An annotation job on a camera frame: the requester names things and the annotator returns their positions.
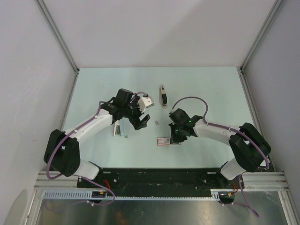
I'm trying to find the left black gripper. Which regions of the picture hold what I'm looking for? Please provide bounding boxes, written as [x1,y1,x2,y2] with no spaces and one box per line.
[123,97,150,130]

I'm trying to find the red white staple box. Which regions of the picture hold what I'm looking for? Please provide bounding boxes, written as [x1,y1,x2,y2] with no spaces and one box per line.
[157,137,181,146]

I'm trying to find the black silver stapler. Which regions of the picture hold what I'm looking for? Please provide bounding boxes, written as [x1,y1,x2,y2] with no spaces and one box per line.
[160,85,168,108]

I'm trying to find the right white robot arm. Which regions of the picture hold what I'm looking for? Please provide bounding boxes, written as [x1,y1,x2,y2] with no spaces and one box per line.
[169,109,271,188]

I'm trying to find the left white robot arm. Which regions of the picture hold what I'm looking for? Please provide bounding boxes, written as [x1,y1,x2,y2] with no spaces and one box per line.
[44,89,154,188]

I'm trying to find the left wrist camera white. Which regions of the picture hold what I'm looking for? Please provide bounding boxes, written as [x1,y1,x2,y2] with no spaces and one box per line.
[137,96,154,113]

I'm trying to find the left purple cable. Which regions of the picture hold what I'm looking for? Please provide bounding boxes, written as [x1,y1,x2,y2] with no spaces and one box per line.
[46,91,116,207]

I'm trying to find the right aluminium side rail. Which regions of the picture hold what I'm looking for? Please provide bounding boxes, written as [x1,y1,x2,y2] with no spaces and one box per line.
[239,67,275,168]

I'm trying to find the front aluminium rail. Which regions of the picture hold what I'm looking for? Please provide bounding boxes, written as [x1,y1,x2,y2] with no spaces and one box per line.
[34,171,290,192]

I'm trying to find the grey cable duct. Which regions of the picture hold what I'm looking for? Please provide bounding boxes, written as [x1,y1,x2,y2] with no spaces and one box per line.
[43,190,220,201]

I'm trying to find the right aluminium frame post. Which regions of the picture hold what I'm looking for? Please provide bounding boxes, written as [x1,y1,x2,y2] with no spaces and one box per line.
[240,0,286,71]

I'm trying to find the aluminium frame post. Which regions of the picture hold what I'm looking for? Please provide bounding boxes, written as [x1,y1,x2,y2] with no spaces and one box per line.
[35,0,79,74]
[240,0,286,71]

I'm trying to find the left aluminium frame post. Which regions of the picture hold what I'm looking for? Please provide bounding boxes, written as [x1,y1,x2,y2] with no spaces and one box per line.
[35,0,79,74]

